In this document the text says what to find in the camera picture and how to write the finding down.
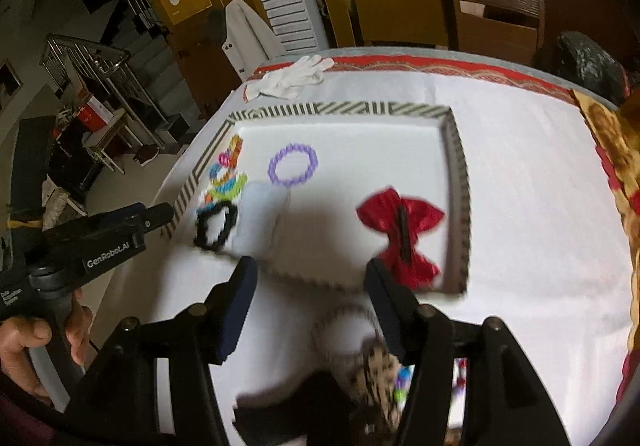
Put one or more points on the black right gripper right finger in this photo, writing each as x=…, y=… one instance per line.
x=406, y=324

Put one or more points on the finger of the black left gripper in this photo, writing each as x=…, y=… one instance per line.
x=150, y=215

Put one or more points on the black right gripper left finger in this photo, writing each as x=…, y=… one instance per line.
x=228, y=305

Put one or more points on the leopard print hair bow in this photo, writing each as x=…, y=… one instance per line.
x=376, y=413

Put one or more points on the person's left hand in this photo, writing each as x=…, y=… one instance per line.
x=18, y=334

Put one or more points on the black scrunchie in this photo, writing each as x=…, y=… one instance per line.
x=214, y=224

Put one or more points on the white fluffy scrunchie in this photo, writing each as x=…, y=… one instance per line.
x=255, y=231

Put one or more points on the red satin hair bow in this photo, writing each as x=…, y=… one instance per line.
x=403, y=220

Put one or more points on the red white box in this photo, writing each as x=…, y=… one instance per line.
x=94, y=115

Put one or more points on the striped black white tray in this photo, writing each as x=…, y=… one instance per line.
x=363, y=147

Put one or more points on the metal stair railing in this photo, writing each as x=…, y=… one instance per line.
x=106, y=66

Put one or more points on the white cotton glove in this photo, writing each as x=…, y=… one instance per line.
x=286, y=83

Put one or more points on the floral orange red blanket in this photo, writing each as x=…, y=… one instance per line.
x=618, y=149

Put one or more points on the wooden chair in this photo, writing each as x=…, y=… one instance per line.
x=510, y=30

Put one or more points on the black plastic bag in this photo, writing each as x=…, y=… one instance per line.
x=579, y=59

